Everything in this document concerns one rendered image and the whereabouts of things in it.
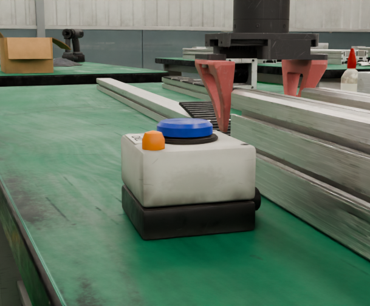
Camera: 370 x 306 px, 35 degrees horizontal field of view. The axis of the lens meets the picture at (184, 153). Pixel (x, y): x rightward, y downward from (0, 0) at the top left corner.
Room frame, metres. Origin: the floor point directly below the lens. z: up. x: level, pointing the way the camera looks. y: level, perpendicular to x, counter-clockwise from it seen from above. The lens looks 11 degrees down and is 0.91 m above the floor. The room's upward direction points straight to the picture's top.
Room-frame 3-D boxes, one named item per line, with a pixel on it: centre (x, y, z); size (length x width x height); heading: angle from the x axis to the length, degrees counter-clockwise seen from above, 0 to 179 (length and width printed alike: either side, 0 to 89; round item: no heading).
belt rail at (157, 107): (1.22, 0.10, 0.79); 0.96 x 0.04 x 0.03; 16
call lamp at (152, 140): (0.38, 0.02, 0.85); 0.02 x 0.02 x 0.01
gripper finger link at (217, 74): (0.61, -0.05, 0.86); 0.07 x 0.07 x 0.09; 17
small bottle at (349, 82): (1.16, -0.32, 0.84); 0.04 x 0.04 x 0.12
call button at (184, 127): (0.42, 0.00, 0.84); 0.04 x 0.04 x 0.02
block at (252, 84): (1.60, -0.12, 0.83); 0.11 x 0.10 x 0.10; 107
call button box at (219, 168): (0.42, -0.01, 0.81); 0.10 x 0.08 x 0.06; 106
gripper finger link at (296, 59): (0.63, -0.10, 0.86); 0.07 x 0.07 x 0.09; 17
